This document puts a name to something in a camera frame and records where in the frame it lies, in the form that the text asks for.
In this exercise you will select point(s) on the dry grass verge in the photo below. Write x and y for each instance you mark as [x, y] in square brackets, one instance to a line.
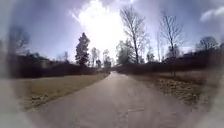
[173, 87]

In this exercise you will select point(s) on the dark hedge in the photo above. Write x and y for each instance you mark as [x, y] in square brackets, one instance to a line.
[150, 68]
[66, 69]

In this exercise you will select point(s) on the large bare tree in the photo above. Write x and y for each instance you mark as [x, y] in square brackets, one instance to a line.
[134, 35]

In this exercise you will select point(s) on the group of distant trees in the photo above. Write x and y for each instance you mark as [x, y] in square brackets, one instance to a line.
[106, 60]

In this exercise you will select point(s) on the dry grass strip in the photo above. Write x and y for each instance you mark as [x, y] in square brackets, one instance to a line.
[50, 88]

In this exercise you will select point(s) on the tall dark conifer tree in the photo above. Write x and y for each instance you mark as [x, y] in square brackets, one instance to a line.
[82, 50]

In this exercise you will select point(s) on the dark bushy trees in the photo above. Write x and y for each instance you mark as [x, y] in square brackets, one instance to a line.
[125, 53]

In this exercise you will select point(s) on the grey asphalt path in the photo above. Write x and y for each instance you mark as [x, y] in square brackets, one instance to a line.
[113, 100]

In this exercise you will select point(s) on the thin bare tree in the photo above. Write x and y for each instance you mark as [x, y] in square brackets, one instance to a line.
[172, 35]

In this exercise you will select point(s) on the building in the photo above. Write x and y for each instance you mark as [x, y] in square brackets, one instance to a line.
[36, 60]

